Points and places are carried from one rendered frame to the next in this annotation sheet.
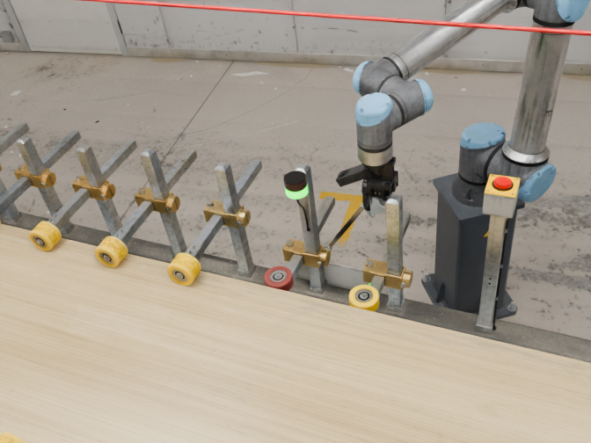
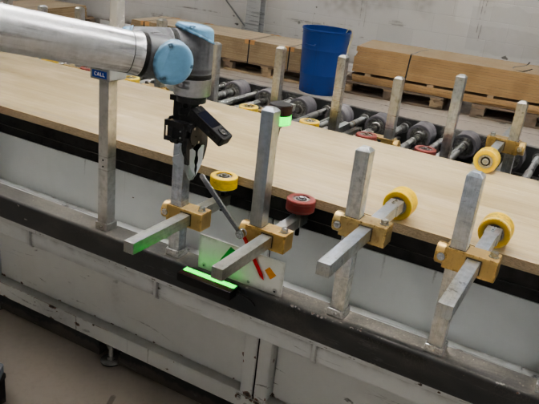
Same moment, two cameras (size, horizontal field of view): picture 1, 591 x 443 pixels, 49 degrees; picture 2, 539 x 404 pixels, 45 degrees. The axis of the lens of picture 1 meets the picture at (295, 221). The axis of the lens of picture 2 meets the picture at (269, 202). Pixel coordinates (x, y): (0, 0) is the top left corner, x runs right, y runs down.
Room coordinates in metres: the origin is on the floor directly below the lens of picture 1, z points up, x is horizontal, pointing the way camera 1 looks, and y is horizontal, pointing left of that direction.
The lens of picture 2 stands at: (2.91, -0.07, 1.55)
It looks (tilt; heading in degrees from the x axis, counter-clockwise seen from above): 22 degrees down; 178
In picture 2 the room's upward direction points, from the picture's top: 7 degrees clockwise
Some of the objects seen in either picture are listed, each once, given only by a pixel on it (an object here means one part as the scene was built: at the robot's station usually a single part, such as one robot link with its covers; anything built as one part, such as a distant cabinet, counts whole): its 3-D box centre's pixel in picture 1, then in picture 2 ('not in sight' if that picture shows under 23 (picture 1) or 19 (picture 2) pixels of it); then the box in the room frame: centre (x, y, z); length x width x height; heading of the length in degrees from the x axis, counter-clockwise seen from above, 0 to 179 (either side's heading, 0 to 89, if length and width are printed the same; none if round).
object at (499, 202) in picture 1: (500, 197); (108, 66); (1.12, -0.49, 1.18); 0.07 x 0.07 x 0.08; 62
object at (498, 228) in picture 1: (492, 272); (106, 155); (1.12, -0.49, 0.93); 0.05 x 0.05 x 0.45; 62
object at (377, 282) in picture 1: (385, 264); (182, 220); (1.30, -0.24, 0.83); 0.44 x 0.03 x 0.04; 152
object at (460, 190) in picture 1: (478, 180); not in sight; (1.82, -0.69, 0.65); 0.19 x 0.19 x 0.10
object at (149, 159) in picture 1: (167, 211); (453, 272); (1.60, 0.40, 0.91); 0.04 x 0.04 x 0.48; 62
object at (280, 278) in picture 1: (280, 288); (298, 216); (1.25, 0.07, 0.85); 0.08 x 0.08 x 0.11
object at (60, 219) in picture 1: (91, 185); not in sight; (1.75, 0.65, 0.95); 0.50 x 0.04 x 0.04; 152
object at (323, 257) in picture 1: (306, 254); (265, 235); (1.37, -0.02, 0.85); 0.14 x 0.06 x 0.05; 62
